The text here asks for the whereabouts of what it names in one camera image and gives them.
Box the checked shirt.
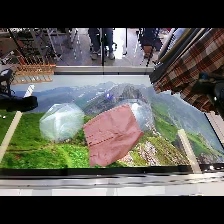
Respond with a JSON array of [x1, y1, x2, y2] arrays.
[[149, 27, 224, 114]]

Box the pink garment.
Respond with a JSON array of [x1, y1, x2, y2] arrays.
[[82, 103, 145, 168]]

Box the person's legs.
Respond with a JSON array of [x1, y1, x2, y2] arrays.
[[87, 27, 116, 61]]

